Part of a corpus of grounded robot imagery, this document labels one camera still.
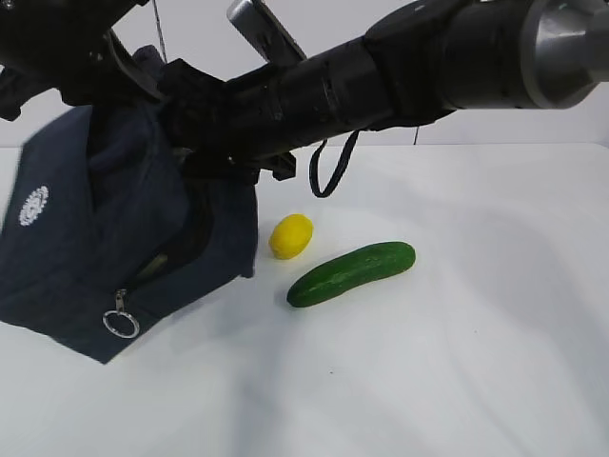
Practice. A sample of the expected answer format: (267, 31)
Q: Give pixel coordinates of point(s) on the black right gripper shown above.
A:
(195, 120)

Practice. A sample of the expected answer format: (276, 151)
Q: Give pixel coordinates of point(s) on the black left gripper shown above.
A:
(69, 46)

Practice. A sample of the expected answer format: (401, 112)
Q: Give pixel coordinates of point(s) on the yellow lemon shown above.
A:
(291, 236)

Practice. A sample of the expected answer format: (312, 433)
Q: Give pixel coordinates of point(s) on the navy blue lunch bag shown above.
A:
(105, 235)

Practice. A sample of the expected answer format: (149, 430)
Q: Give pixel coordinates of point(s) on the green cucumber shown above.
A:
(356, 268)

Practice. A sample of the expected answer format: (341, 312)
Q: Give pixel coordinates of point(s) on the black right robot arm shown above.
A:
(417, 65)

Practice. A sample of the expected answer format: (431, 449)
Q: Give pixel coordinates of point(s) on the silver wrist camera on right gripper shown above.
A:
(264, 32)

